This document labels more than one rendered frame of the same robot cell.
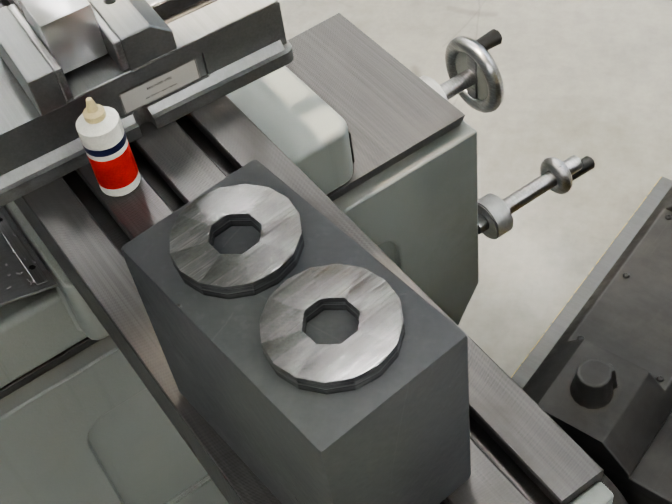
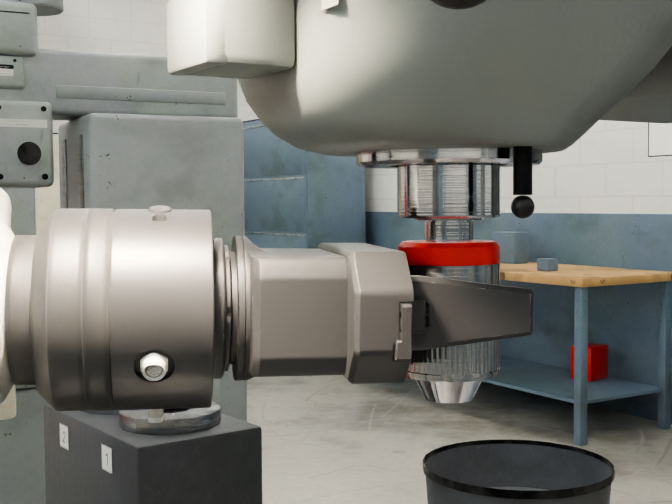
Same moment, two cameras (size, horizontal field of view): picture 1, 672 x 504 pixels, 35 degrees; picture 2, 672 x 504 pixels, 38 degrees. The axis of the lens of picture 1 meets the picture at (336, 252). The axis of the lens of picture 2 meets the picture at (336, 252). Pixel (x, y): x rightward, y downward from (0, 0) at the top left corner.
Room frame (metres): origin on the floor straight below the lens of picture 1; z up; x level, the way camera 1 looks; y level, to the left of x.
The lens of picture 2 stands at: (1.34, 0.16, 1.29)
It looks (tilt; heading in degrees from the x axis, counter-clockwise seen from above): 3 degrees down; 176
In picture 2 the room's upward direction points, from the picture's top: straight up
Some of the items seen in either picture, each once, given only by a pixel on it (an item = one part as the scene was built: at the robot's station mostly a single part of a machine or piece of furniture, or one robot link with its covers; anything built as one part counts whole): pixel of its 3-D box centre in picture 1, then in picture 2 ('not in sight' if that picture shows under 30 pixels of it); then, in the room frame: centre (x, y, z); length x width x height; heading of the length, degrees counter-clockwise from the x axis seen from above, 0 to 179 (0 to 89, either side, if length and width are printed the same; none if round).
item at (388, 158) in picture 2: not in sight; (448, 157); (0.90, 0.24, 1.31); 0.09 x 0.09 x 0.01
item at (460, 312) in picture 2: not in sight; (466, 313); (0.93, 0.24, 1.24); 0.06 x 0.02 x 0.03; 96
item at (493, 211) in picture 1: (534, 189); not in sight; (1.02, -0.30, 0.48); 0.22 x 0.06 x 0.06; 118
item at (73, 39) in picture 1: (63, 25); not in sight; (0.86, 0.22, 1.01); 0.06 x 0.05 x 0.06; 25
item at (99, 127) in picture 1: (105, 142); not in sight; (0.75, 0.19, 0.96); 0.04 x 0.04 x 0.11
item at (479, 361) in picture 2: not in sight; (448, 318); (0.90, 0.24, 1.23); 0.05 x 0.05 x 0.05
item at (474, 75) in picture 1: (454, 86); not in sight; (1.13, -0.20, 0.60); 0.16 x 0.12 x 0.12; 118
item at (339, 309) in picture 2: not in sight; (252, 312); (0.90, 0.15, 1.24); 0.13 x 0.12 x 0.10; 6
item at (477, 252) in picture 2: not in sight; (448, 251); (0.90, 0.24, 1.26); 0.05 x 0.05 x 0.01
